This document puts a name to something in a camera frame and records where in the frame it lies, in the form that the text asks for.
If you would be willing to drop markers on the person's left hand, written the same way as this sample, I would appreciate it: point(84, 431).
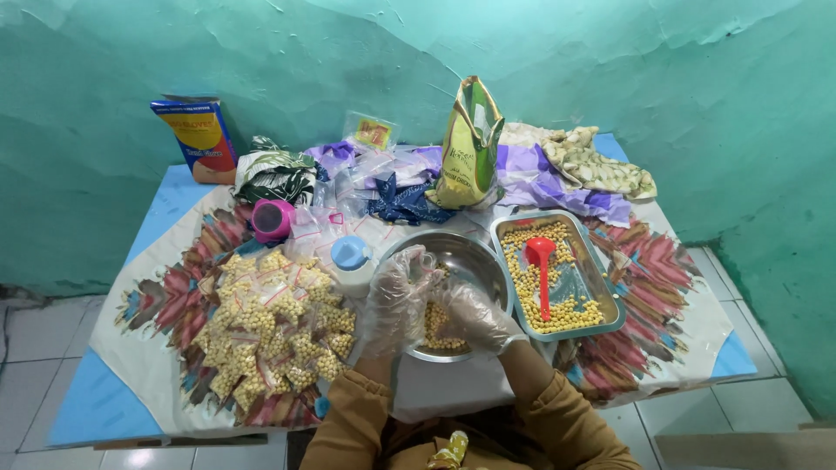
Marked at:
point(392, 307)

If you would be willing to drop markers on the person's right hand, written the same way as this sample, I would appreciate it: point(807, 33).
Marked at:
point(480, 320)

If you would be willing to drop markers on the person's right fingers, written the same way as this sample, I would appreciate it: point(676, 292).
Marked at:
point(450, 297)

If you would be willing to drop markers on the person's left fingers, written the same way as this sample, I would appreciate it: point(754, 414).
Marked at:
point(418, 267)

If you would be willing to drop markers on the chickpeas in steel bowl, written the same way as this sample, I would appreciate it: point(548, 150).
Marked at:
point(436, 330)

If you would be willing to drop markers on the round steel bowl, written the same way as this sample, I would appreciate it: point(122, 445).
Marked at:
point(473, 261)

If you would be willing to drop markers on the white bottle with blue cap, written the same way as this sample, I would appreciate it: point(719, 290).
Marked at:
point(352, 264)

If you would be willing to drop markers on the navy patterned cloth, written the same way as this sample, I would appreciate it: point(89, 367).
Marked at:
point(405, 202)

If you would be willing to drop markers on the red plastic scoop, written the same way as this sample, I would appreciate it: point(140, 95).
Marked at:
point(543, 274)

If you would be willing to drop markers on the pile of empty zip bags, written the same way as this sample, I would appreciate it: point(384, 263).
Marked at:
point(356, 189)

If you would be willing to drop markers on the chickpeas in steel tray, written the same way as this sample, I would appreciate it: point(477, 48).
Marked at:
point(561, 313)

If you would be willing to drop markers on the green and gold chickpea bag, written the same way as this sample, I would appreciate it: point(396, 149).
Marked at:
point(467, 150)

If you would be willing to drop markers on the rectangular steel tray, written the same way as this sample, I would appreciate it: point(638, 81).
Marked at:
point(588, 261)

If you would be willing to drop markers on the clear packet with yellow label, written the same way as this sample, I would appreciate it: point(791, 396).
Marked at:
point(371, 132)

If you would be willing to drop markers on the purple and white cloth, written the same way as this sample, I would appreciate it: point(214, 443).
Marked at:
point(548, 186)

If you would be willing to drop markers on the pink plastic container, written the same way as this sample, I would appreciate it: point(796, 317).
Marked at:
point(271, 220)

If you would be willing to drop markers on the yellow patterned fabric tie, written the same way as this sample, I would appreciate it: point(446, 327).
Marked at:
point(450, 452)

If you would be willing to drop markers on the pile of filled chickpea packets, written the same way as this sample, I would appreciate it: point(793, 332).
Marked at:
point(274, 326)

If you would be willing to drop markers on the small blue cap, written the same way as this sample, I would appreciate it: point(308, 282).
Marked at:
point(321, 407)

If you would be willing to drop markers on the green leaf-print cloth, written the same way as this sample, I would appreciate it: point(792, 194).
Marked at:
point(274, 173)

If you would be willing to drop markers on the cream leaf-print cloth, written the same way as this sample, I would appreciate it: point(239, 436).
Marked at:
point(597, 166)

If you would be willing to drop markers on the feather-print tablecloth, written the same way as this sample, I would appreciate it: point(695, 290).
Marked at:
point(653, 313)

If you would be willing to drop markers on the blue glove box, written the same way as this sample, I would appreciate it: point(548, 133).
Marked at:
point(199, 140)

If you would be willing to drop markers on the brown cardboard box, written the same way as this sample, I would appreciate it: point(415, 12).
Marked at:
point(751, 450)

